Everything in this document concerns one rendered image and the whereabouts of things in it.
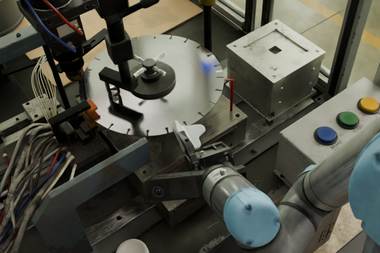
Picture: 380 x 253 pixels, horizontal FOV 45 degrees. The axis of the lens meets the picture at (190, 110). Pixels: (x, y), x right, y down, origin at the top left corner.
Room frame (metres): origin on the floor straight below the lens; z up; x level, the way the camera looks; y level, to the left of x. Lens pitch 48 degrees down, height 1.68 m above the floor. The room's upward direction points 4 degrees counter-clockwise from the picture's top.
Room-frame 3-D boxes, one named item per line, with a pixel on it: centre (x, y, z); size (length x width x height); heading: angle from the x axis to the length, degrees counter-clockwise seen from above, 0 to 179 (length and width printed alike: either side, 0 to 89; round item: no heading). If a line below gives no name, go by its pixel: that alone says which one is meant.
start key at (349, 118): (0.65, -0.35, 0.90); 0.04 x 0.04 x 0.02
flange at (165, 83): (0.76, 0.08, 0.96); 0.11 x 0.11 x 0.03
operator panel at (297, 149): (0.66, -0.34, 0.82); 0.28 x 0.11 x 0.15; 124
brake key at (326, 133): (0.61, -0.29, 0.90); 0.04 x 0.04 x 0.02
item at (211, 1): (1.03, -0.06, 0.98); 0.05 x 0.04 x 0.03; 34
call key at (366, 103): (0.68, -0.40, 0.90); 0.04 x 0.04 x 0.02
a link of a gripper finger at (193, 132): (0.59, 0.00, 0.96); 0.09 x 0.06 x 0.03; 18
